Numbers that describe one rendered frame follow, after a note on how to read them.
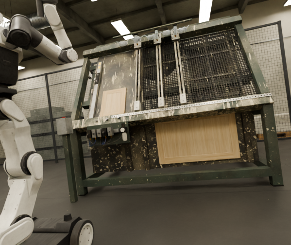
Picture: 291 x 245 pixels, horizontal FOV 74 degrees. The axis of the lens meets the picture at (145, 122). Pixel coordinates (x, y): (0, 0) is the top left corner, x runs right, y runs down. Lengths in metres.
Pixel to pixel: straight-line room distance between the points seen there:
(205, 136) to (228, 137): 0.25
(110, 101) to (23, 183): 1.43
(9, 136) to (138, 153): 1.49
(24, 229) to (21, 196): 0.17
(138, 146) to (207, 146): 0.82
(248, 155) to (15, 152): 2.08
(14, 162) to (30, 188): 0.17
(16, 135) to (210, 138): 1.82
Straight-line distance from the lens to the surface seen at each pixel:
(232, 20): 2.93
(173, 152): 2.31
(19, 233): 1.30
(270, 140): 2.20
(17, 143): 1.30
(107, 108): 2.38
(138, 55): 2.78
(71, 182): 2.33
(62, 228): 1.42
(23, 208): 1.35
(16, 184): 1.39
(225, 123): 2.30
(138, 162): 2.42
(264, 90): 2.24
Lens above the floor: 0.76
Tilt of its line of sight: level
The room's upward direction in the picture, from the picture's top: 7 degrees counter-clockwise
